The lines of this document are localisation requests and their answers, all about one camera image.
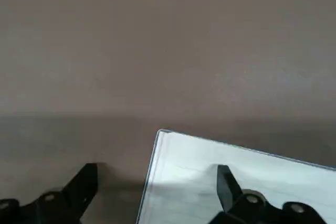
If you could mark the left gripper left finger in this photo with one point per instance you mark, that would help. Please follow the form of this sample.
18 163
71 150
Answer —
78 190

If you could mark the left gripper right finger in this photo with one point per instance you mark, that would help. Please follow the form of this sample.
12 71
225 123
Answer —
228 190

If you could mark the cream paper notebook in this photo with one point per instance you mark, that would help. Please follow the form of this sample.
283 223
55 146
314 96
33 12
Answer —
189 161

